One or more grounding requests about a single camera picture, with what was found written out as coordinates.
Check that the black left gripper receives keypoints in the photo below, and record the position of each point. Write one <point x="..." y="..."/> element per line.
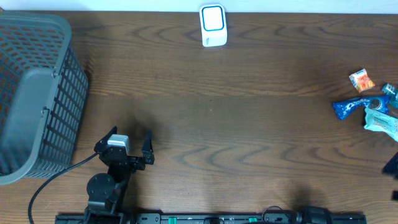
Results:
<point x="148" y="156"/>

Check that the white wet wipes pack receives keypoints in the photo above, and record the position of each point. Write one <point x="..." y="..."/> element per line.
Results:
<point x="379" y="122"/>

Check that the blue Oreo cookie pack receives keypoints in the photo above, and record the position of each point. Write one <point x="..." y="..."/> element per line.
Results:
<point x="345" y="108"/>

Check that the teal mouthwash bottle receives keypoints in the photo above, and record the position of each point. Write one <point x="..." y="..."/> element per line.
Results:
<point x="391" y="91"/>

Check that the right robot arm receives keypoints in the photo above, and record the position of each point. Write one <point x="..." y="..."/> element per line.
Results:
<point x="391" y="167"/>

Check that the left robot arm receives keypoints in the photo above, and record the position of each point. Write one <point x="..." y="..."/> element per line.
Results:
<point x="106" y="191"/>

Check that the white barcode scanner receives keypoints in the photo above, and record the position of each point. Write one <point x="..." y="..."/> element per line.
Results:
<point x="213" y="25"/>

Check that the grey plastic mesh basket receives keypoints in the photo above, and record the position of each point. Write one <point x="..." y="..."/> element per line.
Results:
<point x="43" y="95"/>

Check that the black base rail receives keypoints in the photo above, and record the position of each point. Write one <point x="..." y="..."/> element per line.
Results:
<point x="271" y="215"/>

